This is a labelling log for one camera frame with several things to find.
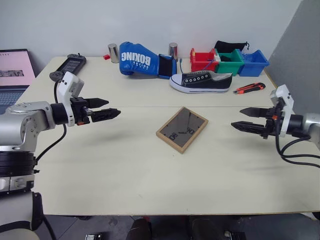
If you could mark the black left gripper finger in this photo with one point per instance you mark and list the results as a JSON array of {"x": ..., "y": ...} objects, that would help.
[
  {"x": 98, "y": 102},
  {"x": 105, "y": 114}
]

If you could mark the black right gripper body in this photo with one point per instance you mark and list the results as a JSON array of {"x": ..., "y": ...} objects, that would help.
[{"x": 272, "y": 122}]

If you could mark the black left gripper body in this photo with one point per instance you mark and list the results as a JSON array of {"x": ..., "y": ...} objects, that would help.
[{"x": 80, "y": 110}]

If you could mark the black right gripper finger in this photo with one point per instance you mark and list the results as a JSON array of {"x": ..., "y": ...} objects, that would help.
[
  {"x": 247, "y": 127},
  {"x": 253, "y": 112}
]

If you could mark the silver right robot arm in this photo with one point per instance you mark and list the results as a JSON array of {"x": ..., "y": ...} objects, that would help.
[{"x": 306, "y": 123}]

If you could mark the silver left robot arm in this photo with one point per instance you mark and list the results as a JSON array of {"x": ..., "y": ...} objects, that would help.
[{"x": 27, "y": 117}]

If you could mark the laptop computer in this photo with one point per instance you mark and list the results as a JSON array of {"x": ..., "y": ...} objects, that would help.
[{"x": 12, "y": 75}]

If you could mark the orange black utility knife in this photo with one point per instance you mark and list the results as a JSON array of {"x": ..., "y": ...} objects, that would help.
[{"x": 250, "y": 88}]

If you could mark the black handheld controller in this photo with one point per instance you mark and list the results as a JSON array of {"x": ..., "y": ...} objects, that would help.
[{"x": 70, "y": 65}]

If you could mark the small red block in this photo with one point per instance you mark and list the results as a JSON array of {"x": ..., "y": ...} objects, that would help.
[{"x": 107, "y": 57}]

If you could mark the blue plastic bin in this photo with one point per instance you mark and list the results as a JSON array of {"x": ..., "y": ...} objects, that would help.
[{"x": 252, "y": 63}]

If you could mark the silver metal cup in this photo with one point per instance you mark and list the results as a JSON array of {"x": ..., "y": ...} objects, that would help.
[
  {"x": 173, "y": 51},
  {"x": 113, "y": 53}
]

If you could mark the green plastic bin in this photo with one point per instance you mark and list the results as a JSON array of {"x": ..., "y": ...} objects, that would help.
[{"x": 228, "y": 62}]

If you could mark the black canvas sneaker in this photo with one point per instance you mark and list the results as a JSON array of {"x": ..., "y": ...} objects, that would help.
[{"x": 202, "y": 81}]

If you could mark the blue boxing glove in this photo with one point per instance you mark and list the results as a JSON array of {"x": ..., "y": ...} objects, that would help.
[{"x": 142, "y": 60}]

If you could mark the wooden framed square clock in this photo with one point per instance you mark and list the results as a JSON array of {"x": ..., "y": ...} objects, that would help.
[{"x": 182, "y": 130}]

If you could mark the red plastic bin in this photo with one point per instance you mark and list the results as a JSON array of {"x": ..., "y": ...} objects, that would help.
[{"x": 201, "y": 61}]

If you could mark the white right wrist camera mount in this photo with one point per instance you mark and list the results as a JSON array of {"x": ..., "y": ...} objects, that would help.
[{"x": 283, "y": 105}]

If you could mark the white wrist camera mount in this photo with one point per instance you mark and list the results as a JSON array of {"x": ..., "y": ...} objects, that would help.
[
  {"x": 68, "y": 86},
  {"x": 283, "y": 105}
]

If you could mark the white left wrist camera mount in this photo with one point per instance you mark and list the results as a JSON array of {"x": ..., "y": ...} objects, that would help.
[{"x": 68, "y": 86}]

